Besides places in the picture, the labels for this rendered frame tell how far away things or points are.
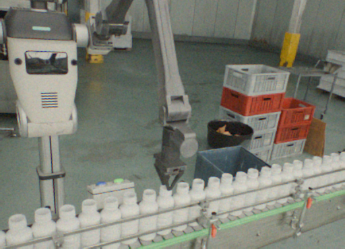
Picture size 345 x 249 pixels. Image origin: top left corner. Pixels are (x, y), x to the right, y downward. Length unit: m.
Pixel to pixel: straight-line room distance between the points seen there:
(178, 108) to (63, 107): 0.64
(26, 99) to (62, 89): 0.13
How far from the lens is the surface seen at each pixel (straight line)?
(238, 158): 2.04
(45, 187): 1.63
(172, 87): 0.93
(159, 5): 1.00
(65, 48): 1.40
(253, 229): 1.34
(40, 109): 1.44
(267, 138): 3.96
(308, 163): 1.44
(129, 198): 1.00
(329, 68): 6.54
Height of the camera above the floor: 1.71
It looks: 25 degrees down
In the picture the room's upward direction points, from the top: 8 degrees clockwise
